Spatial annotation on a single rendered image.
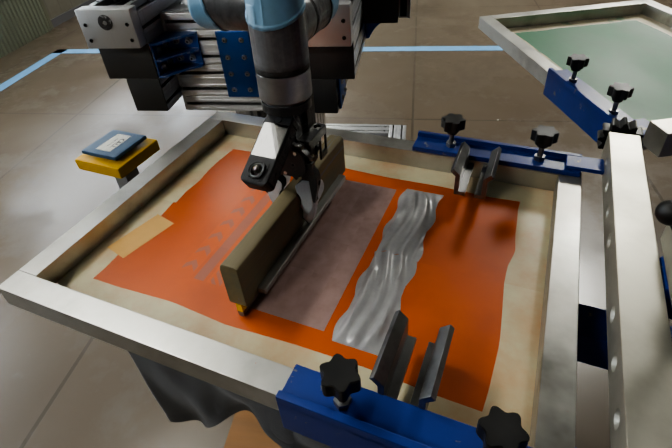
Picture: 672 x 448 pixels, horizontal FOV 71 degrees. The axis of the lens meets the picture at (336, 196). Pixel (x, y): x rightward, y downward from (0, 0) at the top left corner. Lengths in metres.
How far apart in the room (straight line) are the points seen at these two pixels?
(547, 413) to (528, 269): 0.25
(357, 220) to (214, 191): 0.30
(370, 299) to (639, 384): 0.33
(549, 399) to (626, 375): 0.08
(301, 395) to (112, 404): 1.39
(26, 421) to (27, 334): 0.40
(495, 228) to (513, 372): 0.27
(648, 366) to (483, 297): 0.22
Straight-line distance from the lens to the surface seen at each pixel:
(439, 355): 0.56
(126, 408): 1.88
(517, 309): 0.72
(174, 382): 0.96
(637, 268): 0.70
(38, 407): 2.04
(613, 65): 1.50
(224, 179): 0.98
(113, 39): 1.26
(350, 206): 0.86
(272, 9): 0.61
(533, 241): 0.82
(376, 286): 0.71
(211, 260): 0.80
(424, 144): 0.94
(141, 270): 0.83
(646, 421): 0.57
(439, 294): 0.71
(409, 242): 0.78
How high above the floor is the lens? 1.49
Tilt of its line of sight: 38 degrees down
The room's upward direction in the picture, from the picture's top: 4 degrees counter-clockwise
